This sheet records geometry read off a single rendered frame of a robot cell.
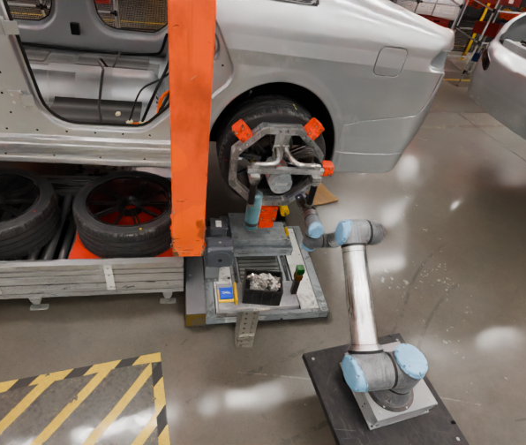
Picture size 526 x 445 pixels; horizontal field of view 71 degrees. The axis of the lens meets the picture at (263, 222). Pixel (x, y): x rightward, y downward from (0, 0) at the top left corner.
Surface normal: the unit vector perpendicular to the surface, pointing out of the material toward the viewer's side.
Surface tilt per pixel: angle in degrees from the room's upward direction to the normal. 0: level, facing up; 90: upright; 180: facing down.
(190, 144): 90
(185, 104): 90
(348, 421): 0
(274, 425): 0
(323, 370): 0
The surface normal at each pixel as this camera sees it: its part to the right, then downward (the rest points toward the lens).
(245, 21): 0.18, 0.54
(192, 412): 0.15, -0.75
